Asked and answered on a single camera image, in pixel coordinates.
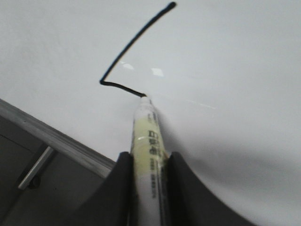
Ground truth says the white black whiteboard marker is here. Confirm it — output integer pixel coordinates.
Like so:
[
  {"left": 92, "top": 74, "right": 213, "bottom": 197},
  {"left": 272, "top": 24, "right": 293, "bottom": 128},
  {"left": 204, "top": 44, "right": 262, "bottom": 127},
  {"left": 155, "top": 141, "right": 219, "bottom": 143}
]
[{"left": 131, "top": 97, "right": 171, "bottom": 226}]

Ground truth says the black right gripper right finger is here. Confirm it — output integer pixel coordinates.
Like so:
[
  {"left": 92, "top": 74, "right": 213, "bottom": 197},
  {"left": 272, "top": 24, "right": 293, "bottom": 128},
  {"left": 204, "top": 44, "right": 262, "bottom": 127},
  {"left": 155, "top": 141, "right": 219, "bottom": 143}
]
[{"left": 167, "top": 152, "right": 254, "bottom": 226}]

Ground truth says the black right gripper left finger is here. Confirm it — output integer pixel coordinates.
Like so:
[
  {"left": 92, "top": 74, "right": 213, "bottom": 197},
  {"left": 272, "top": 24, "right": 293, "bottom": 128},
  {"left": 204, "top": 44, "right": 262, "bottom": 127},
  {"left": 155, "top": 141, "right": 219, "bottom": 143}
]
[{"left": 60, "top": 152, "right": 133, "bottom": 226}]

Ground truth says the white whiteboard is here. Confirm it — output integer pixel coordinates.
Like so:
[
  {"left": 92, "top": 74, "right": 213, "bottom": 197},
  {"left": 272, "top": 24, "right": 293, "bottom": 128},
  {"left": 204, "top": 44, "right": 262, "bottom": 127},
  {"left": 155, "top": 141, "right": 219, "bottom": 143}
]
[{"left": 0, "top": 0, "right": 301, "bottom": 226}]

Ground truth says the dark cabinet with handle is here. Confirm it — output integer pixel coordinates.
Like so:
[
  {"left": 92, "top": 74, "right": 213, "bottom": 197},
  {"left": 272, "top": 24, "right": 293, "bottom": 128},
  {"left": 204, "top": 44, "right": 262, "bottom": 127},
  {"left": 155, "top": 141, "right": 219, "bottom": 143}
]
[{"left": 0, "top": 115, "right": 111, "bottom": 226}]

